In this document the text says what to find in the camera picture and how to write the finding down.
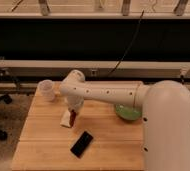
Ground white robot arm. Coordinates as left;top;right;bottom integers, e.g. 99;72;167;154
59;70;190;171

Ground white sponge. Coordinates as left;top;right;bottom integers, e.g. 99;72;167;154
60;110;73;128

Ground black rectangular sponge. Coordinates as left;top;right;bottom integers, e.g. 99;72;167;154
70;131;93;158

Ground clear plastic cup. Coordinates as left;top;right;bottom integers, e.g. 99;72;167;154
38;80;55;101

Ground green bowl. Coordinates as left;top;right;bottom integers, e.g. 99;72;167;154
114;104;142;121

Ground black hanging cable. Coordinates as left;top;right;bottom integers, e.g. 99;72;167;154
106;9;145;77

